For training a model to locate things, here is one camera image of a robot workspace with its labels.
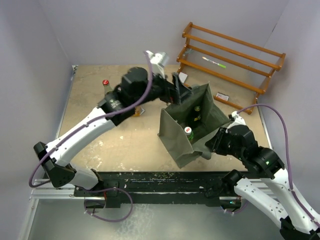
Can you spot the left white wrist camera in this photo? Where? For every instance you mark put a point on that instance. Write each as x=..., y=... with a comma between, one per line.
x=158, y=62

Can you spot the blue white beverage carton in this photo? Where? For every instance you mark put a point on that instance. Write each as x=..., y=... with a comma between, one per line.
x=138, y=111

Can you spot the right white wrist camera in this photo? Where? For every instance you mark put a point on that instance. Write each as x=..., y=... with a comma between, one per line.
x=235, y=120

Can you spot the glass cola bottle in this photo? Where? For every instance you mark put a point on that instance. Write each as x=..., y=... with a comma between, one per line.
x=107, y=87

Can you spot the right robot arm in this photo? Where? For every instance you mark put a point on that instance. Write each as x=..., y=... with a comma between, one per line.
x=289, y=210

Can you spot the wooden shelf rack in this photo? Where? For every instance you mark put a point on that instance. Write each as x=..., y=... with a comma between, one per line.
x=249, y=67

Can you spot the green canvas bag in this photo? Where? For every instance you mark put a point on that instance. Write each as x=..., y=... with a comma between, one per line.
x=173, y=120

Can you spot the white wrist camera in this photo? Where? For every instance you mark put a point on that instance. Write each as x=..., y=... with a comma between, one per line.
x=235, y=120
x=158, y=62

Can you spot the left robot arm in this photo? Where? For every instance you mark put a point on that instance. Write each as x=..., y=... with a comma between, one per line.
x=137, y=87

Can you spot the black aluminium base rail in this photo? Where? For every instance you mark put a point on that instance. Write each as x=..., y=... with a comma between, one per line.
x=165, y=188

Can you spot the small red white packet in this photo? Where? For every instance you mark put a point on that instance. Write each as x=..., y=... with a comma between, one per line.
x=222, y=96

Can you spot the green marker pen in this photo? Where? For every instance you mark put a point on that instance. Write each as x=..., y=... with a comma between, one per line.
x=213, y=62

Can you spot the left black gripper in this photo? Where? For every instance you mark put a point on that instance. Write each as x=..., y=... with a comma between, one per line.
x=171, y=93

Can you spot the green bottle white cap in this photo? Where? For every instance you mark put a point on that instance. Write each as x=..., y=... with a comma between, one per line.
x=189, y=133

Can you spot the dark green glass bottle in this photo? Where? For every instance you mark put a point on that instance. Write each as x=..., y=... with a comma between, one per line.
x=194, y=119

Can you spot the white card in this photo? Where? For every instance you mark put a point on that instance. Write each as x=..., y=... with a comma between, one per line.
x=182, y=77

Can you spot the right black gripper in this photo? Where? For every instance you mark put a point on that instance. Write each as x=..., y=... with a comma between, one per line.
x=214, y=144

